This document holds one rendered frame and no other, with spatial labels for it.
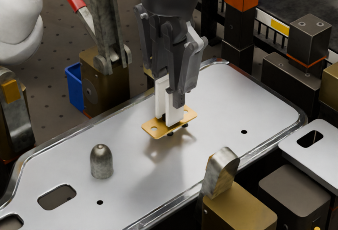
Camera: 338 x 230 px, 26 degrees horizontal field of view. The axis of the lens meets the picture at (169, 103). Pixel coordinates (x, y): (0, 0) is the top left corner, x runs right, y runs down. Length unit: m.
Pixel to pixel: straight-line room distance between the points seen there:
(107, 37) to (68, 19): 0.80
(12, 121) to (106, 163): 0.17
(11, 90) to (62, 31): 0.82
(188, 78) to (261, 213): 0.21
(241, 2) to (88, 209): 0.51
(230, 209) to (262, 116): 0.25
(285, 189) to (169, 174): 0.17
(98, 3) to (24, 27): 0.53
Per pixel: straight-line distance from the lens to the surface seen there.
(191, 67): 0.98
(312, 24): 1.23
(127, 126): 1.12
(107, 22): 1.13
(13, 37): 1.61
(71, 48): 1.82
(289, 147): 1.10
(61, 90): 1.69
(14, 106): 1.10
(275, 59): 1.27
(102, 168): 1.03
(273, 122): 1.14
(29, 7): 1.58
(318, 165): 1.08
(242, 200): 0.96
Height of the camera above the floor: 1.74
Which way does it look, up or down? 39 degrees down
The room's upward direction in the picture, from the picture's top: straight up
